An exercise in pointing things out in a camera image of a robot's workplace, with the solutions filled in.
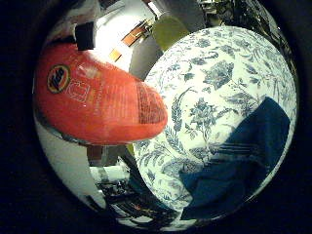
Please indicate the teal cloth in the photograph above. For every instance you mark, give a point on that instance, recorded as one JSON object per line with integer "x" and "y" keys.
{"x": 247, "y": 156}

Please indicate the yellow-green chair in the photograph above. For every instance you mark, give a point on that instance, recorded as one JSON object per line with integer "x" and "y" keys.
{"x": 130, "y": 149}
{"x": 169, "y": 31}

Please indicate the blue floral white tablecloth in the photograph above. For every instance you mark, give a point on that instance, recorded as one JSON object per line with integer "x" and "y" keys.
{"x": 208, "y": 81}

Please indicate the small orange wall panel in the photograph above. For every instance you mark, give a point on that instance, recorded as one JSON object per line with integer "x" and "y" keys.
{"x": 114, "y": 54}

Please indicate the long orange wall panel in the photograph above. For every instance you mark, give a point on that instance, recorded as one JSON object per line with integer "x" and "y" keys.
{"x": 136, "y": 32}

